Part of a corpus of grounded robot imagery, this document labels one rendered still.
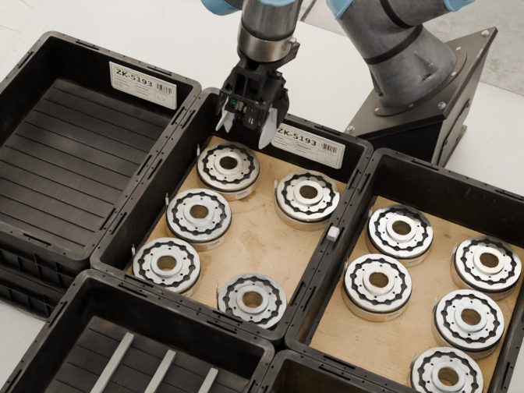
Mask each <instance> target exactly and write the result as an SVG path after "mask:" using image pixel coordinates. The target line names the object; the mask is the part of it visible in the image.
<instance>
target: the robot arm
mask: <svg viewBox="0 0 524 393"><path fill-rule="evenodd" d="M475 1H476V0H326V3H327V6H328V8H329V9H330V10H331V13H332V14H333V16H334V19H335V21H336V20H337V22H338V23H339V25H340V26H341V28H342V29H343V30H344V32H345V34H346V35H347V36H348V38H349V40H350V41H351V42H352V44H353V45H354V47H355V48H356V50H357V51H358V52H359V54H360V55H361V57H362V58H363V60H364V61H365V63H366V64H367V66H368V68H369V71H370V76H371V79H372V82H373V85H374V90H375V94H376V96H377V98H378V100H379V101H380V103H381V104H382V105H383V106H384V107H386V108H397V107H401V106H403V105H406V104H409V103H412V102H414V101H416V100H418V99H420V98H421V97H423V96H424V95H426V94H428V93H429V92H431V91H432V90H433V89H434V88H436V87H437V86H438V85H439V84H440V83H442V82H443V81H444V80H445V79H446V78H447V76H448V75H449V74H450V73H451V71H452V70H453V69H454V67H455V63H456V56H455V54H454V53H453V51H452V50H451V49H450V48H449V47H448V46H447V45H446V44H445V43H444V42H443V41H441V40H440V39H439V38H438V37H436V36H435V35H433V34H432V33H431V32H430V31H429V30H427V29H426V28H425V27H424V25H423V23H425V22H427V21H429V20H432V19H435V18H438V17H439V16H443V15H445V14H447V13H450V12H457V11H459V10H460V9H461V8H462V7H464V6H466V5H469V4H471V3H473V2H475ZM201 2H202V4H203V5H204V7H205V8H206V9H207V10H208V11H210V12H212V13H213V14H215V15H217V16H227V15H230V14H233V13H235V12H238V11H242V14H241V16H240V20H239V29H238V33H237V38H236V40H237V48H236V51H237V55H238V56H239V58H240V60H239V61H238V63H237V64H236V66H233V68H232V70H231V72H230V73H229V75H228V76H227V78H226V79H225V81H224V83H223V85H222V88H221V89H220V92H219V97H218V106H217V110H216V115H218V113H219V112H220V110H221V109H222V117H221V120H220V122H219V123H218V125H217V127H216V130H217V131H218V130H219V129H220V128H221V126H222V125H223V124H224V127H225V130H226V132H227V133H229V132H230V131H231V129H232V127H233V125H234V124H235V121H236V118H238V119H240V120H243V119H244V122H243V125H244V126H246V127H248V128H250V129H255V128H256V126H257V124H258V125H259V126H260V128H259V131H258V133H260V132H261V131H262V130H263V131H262V133H261V136H260V141H259V149H262V148H263V147H266V146H267V145H268V144H269V143H270V142H271V141H272V139H273V138H274V135H275V134H276V132H277V131H278V128H279V126H280V125H281V123H282V121H283V119H284V117H285V116H286V114H287V112H288V110H289V105H290V102H289V96H288V91H289V89H288V88H284V85H285V84H286V80H285V78H284V77H283V76H282V74H283V73H281V72H279V71H278V70H277V69H279V68H281V67H282V66H283V65H285V64H287V63H288V62H291V61H292V60H293V59H295V58H296V56H297V53H298V50H299V47H300V43H299V42H297V39H296V38H295V37H293V34H294V32H295V29H296V24H297V21H298V18H299V12H300V9H301V5H302V3H303V0H201ZM222 95H223V98H222V102H221V96H222Z"/></svg>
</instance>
